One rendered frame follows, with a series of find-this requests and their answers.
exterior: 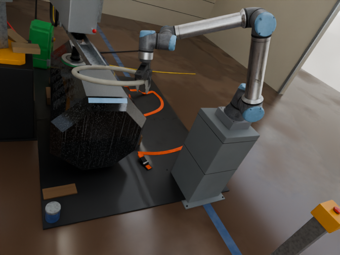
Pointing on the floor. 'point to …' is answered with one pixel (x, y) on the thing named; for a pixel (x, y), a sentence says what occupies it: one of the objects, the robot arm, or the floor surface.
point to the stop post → (311, 229)
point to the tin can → (52, 212)
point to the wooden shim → (59, 191)
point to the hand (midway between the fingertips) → (141, 91)
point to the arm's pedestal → (210, 158)
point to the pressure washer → (42, 41)
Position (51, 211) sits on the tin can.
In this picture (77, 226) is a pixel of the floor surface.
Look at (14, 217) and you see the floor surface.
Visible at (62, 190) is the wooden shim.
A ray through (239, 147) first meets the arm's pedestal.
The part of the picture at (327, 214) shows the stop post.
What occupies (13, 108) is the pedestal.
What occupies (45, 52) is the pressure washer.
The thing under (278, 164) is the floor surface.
